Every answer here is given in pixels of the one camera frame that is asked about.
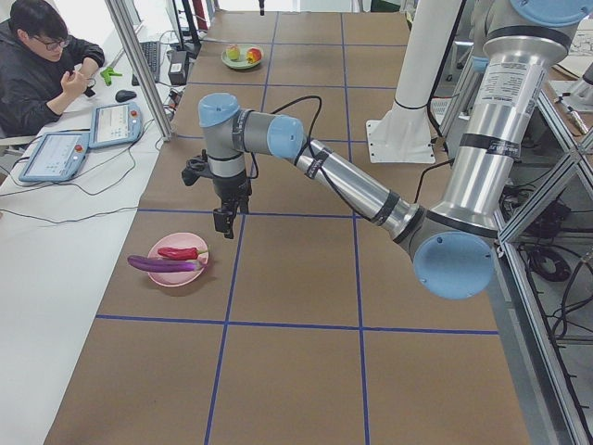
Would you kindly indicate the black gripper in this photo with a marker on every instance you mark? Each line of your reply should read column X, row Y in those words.
column 231, row 186

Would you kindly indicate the pink yellow peach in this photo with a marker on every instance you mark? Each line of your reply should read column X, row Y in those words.
column 233, row 52

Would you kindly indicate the red chili pepper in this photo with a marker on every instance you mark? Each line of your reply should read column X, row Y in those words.
column 180, row 254

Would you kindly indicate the purple eggplant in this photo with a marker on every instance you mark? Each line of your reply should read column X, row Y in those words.
column 157, row 265

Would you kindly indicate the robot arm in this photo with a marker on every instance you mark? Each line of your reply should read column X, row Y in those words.
column 450, row 244

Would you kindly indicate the pink plate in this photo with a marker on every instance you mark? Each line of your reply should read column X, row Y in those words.
column 180, row 240

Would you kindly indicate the green plate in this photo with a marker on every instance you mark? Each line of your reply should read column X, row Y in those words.
column 241, row 64

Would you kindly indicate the black keyboard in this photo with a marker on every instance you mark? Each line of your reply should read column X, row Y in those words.
column 151, row 52

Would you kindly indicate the far blue teach pendant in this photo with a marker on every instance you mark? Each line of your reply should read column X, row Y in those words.
column 116, row 124

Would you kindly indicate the blue teach pendant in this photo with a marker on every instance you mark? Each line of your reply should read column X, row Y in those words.
column 116, row 124
column 57, row 158

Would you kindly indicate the black computer mouse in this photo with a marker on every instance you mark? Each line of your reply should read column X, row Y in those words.
column 125, row 95

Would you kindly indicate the near blue teach pendant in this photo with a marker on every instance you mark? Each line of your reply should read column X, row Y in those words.
column 57, row 158

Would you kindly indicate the seated person in black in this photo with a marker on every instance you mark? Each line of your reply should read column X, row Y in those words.
column 43, row 68

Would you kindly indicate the aluminium frame post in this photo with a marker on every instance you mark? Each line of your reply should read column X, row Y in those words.
column 122, row 21

